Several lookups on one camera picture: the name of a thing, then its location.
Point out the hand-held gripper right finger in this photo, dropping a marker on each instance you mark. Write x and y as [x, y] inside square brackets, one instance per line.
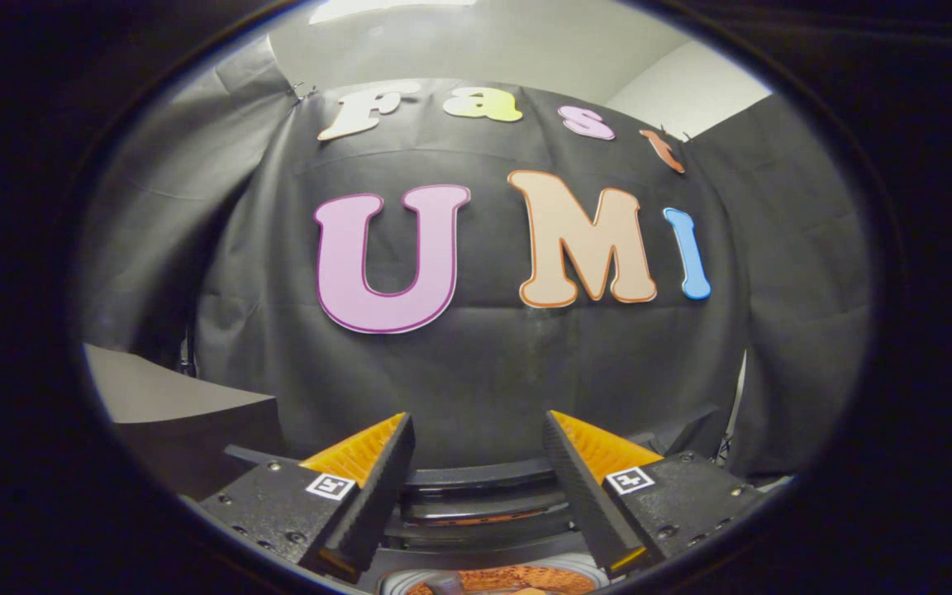
[583, 496]

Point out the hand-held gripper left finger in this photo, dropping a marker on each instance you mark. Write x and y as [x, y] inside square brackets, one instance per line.
[377, 496]

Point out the dark glass washing machine lid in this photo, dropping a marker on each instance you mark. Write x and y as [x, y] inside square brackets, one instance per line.
[484, 487]

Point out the orange clothes garment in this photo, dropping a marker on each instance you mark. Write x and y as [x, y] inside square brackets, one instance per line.
[517, 580]

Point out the black backdrop cloth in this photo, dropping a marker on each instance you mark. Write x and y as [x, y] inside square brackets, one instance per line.
[484, 372]

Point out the grey cabinet with dark top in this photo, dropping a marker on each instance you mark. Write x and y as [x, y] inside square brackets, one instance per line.
[178, 413]

